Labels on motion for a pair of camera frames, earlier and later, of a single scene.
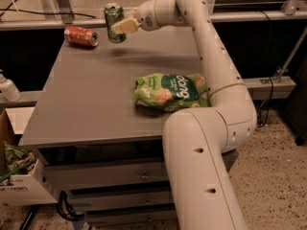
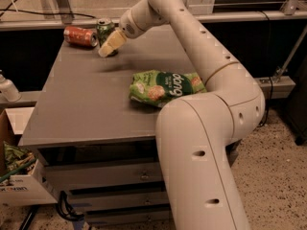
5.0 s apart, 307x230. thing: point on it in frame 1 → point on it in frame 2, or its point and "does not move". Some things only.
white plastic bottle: [9, 88] does not move
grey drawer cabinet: [112, 167] does not move
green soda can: [113, 12] → [105, 27]
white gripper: [144, 15] → [128, 24]
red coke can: [81, 35] does not move
